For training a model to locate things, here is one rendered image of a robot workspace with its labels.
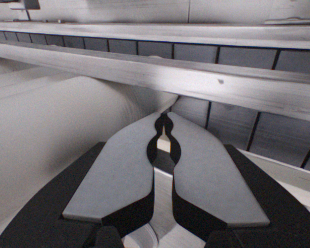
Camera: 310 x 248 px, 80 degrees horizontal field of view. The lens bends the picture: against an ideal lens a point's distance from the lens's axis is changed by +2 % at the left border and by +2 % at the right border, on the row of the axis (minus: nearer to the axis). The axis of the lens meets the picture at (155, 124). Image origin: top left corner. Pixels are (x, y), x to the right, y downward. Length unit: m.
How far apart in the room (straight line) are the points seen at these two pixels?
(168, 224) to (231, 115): 0.21
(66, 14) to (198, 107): 0.25
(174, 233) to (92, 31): 0.30
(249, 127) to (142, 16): 0.17
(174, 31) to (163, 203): 0.22
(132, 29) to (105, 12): 0.10
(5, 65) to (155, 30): 0.15
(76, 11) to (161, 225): 0.35
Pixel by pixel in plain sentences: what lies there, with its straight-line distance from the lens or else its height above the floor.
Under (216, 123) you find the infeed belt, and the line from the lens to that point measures 0.17.
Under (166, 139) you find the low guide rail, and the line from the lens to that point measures 0.16.
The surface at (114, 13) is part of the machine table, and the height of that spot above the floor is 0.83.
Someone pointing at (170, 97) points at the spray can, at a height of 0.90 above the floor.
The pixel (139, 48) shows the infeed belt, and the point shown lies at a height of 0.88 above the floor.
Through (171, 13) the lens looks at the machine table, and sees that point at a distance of 0.23.
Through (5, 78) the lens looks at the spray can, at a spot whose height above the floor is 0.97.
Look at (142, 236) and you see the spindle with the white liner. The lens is 0.35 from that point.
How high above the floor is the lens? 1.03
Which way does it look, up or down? 47 degrees down
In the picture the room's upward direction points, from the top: 129 degrees counter-clockwise
